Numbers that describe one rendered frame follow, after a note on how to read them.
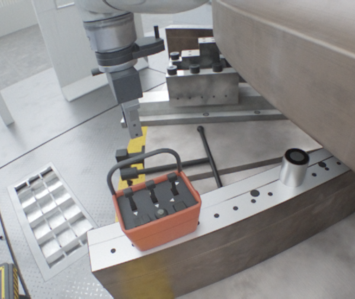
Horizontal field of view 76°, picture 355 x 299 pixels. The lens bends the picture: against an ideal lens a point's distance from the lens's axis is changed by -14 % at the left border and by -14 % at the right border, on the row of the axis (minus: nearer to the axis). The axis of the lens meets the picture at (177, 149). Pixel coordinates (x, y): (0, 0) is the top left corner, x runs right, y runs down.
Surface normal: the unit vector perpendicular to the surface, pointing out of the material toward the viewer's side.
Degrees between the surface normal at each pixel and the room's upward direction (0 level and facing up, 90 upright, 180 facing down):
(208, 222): 0
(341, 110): 90
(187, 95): 90
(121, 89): 90
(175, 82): 90
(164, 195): 0
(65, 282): 0
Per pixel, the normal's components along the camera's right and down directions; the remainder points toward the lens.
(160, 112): -0.06, 0.63
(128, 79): 0.37, 0.55
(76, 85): 0.31, -0.37
